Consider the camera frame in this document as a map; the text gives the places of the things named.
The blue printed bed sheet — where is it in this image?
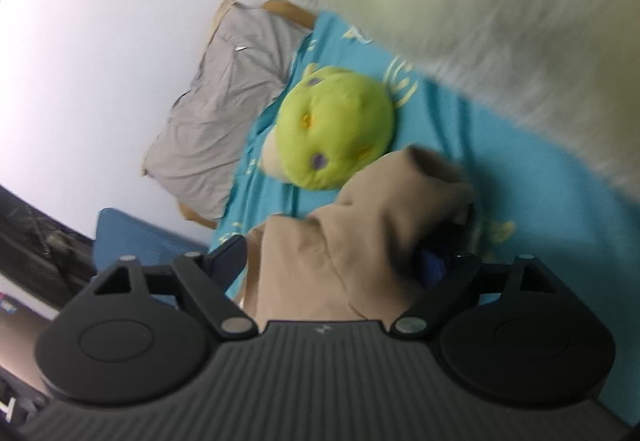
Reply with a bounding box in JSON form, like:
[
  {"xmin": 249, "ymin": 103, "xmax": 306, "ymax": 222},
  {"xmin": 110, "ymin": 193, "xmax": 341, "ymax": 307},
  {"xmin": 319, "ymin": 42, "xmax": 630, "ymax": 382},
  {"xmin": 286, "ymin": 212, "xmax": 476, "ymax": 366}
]
[{"xmin": 96, "ymin": 11, "xmax": 640, "ymax": 427}]

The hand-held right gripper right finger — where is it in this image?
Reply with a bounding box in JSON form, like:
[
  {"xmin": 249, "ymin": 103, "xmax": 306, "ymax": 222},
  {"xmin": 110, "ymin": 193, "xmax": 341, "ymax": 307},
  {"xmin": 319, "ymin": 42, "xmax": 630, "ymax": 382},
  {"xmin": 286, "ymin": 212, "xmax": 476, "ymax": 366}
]
[{"xmin": 390, "ymin": 221, "xmax": 557, "ymax": 335}]

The grey pillow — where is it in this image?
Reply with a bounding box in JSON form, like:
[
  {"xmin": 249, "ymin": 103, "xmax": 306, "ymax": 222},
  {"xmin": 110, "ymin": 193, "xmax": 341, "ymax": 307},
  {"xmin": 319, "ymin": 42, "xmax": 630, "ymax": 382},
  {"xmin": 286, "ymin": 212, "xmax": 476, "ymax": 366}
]
[{"xmin": 143, "ymin": 4, "xmax": 312, "ymax": 221}]

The beige garment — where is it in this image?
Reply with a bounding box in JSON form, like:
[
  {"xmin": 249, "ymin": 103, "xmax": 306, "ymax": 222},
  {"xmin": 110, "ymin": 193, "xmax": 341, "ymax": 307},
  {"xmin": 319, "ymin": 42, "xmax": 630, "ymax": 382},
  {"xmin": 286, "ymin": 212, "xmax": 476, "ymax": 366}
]
[{"xmin": 239, "ymin": 146, "xmax": 476, "ymax": 322}]

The green turtle plush toy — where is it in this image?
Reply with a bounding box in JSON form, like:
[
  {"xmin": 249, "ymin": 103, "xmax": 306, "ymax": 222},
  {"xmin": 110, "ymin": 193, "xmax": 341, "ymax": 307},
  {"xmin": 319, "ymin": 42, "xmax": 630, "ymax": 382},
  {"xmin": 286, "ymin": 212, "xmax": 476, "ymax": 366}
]
[{"xmin": 261, "ymin": 64, "xmax": 397, "ymax": 191}]

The pale green fuzzy blanket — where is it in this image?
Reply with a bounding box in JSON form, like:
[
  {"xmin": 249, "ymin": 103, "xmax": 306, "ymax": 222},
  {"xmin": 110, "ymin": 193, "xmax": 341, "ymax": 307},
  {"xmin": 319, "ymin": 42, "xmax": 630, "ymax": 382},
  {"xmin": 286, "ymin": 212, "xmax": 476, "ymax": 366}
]
[{"xmin": 246, "ymin": 0, "xmax": 640, "ymax": 192}]

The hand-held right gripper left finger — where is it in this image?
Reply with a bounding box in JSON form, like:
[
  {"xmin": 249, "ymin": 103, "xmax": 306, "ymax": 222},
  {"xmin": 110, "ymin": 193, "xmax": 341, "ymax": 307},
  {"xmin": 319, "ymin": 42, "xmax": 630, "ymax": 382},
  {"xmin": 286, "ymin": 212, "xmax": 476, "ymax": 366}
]
[{"xmin": 91, "ymin": 234, "xmax": 259, "ymax": 338}]

